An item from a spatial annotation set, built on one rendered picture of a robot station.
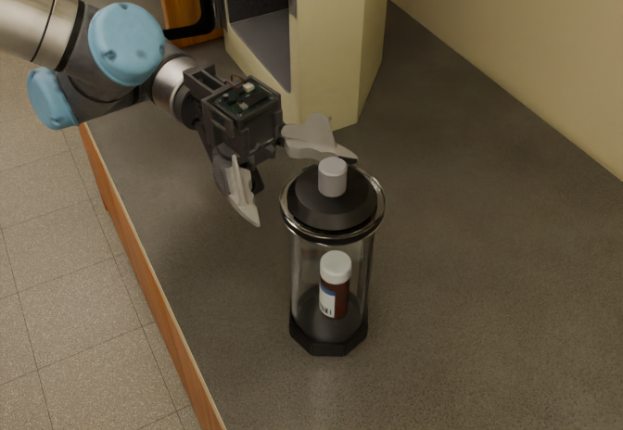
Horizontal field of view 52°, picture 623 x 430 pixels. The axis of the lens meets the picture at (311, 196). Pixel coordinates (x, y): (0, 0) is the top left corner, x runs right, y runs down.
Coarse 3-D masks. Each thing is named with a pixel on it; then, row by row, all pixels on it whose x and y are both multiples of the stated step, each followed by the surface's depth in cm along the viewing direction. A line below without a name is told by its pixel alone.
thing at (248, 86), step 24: (192, 72) 73; (192, 96) 76; (216, 96) 70; (240, 96) 70; (264, 96) 69; (192, 120) 78; (216, 120) 70; (240, 120) 67; (264, 120) 71; (216, 144) 72; (240, 144) 70; (264, 144) 73
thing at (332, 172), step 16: (336, 160) 62; (304, 176) 65; (320, 176) 62; (336, 176) 61; (352, 176) 65; (288, 192) 65; (304, 192) 63; (320, 192) 63; (336, 192) 62; (352, 192) 63; (368, 192) 63; (304, 208) 62; (320, 208) 62; (336, 208) 62; (352, 208) 62; (368, 208) 63; (320, 224) 62; (336, 224) 61; (352, 224) 62
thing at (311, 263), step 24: (384, 192) 65; (288, 216) 63; (360, 240) 62; (312, 264) 66; (336, 264) 65; (360, 264) 67; (312, 288) 69; (336, 288) 68; (360, 288) 70; (312, 312) 72; (336, 312) 71; (360, 312) 74; (312, 336) 75; (336, 336) 75
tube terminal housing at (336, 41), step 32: (224, 0) 116; (320, 0) 90; (352, 0) 92; (384, 0) 111; (224, 32) 122; (320, 32) 93; (352, 32) 96; (256, 64) 112; (320, 64) 97; (352, 64) 100; (288, 96) 103; (320, 96) 101; (352, 96) 105
